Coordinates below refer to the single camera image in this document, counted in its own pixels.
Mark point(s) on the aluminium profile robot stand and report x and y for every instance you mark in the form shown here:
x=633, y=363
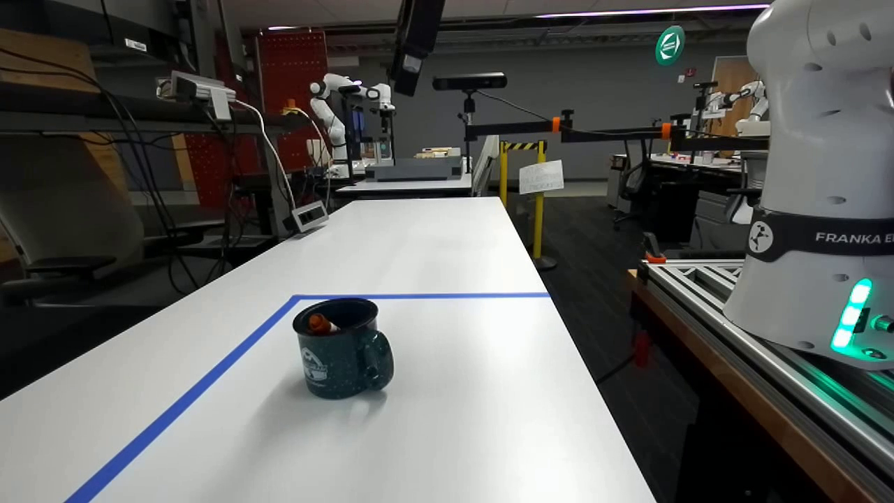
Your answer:
x=744, y=352

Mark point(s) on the violet ceiling light strip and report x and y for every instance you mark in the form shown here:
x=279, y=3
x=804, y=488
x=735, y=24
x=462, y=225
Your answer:
x=653, y=13

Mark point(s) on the round green sign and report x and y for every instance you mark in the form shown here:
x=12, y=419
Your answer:
x=670, y=42

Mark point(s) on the white paper sign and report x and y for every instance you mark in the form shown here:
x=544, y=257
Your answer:
x=544, y=176

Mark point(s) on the black stereo camera on stand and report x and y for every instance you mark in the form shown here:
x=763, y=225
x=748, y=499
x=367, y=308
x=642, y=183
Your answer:
x=470, y=81

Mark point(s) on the long blue tape strip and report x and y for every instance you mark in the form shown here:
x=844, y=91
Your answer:
x=186, y=401

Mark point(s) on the yellow black safety barrier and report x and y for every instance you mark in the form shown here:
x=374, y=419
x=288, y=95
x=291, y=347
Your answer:
x=537, y=204

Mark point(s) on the background white table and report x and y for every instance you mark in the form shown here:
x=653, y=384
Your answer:
x=407, y=185

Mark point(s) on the small white box device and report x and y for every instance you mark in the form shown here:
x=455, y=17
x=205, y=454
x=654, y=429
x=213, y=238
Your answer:
x=308, y=215

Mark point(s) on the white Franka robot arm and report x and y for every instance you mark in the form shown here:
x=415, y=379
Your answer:
x=821, y=141

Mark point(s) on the orange white marker pen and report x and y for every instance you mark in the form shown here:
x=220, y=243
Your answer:
x=323, y=323

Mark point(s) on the dark teal enamel mug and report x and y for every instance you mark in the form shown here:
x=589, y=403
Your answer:
x=339, y=363

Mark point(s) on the white power strip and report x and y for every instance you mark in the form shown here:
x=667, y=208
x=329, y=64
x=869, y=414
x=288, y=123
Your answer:
x=199, y=88

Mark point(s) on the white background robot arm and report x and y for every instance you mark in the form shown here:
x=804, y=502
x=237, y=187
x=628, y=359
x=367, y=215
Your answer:
x=330, y=116

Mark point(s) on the small white background robot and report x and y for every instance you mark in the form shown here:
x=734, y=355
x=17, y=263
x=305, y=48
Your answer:
x=735, y=99

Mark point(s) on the red cabinet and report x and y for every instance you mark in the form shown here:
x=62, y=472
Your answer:
x=291, y=71

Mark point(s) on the black boom with orange clamps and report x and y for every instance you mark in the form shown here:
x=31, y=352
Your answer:
x=604, y=136

